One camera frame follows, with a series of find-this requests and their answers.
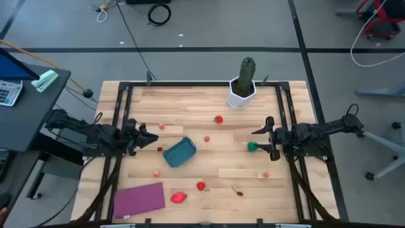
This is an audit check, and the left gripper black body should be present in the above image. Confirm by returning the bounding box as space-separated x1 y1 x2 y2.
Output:
121 118 142 156

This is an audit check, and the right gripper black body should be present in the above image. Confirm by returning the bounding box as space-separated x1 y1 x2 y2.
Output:
266 116 297 162

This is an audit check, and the pink dragon fruit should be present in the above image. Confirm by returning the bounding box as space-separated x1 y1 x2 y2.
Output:
170 191 188 204

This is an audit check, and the teal plastic tupperware container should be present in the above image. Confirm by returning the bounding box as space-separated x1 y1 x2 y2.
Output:
162 136 197 168

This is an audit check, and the white hexagonal plant pot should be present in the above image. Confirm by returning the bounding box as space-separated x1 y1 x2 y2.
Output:
226 75 257 110

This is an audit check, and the green cactus plant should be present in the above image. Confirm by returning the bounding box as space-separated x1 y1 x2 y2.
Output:
236 56 257 97

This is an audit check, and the purple flat mat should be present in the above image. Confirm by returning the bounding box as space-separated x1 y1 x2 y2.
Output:
113 182 166 220

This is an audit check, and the mint green stapler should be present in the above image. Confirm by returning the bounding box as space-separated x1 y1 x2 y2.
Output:
30 70 59 93

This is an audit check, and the dark grey desk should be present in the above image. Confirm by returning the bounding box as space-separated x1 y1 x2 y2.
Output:
0 62 72 153

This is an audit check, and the grey office chair base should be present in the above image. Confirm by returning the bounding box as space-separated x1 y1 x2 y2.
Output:
357 121 405 182

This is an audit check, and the grey desk calculator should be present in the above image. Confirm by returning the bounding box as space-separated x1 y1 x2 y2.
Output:
0 79 24 107

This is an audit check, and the computer monitor blue screen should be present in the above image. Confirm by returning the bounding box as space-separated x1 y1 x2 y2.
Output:
0 47 41 82

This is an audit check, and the red and black cart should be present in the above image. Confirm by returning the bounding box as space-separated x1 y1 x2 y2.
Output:
355 0 405 41

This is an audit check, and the black metal table frame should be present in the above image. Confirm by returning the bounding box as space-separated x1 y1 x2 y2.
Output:
74 80 341 224

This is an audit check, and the long black floor cable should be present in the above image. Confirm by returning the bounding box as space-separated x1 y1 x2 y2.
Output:
115 0 158 82

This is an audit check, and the coiled black cable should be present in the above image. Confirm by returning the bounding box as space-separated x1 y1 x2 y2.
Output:
147 3 172 27

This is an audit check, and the yellow cable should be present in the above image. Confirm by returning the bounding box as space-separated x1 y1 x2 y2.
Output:
0 39 98 103

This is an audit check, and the long white cable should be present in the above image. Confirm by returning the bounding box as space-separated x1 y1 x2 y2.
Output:
350 0 405 68

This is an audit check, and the white cable bundle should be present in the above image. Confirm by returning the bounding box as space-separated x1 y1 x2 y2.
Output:
96 3 109 23

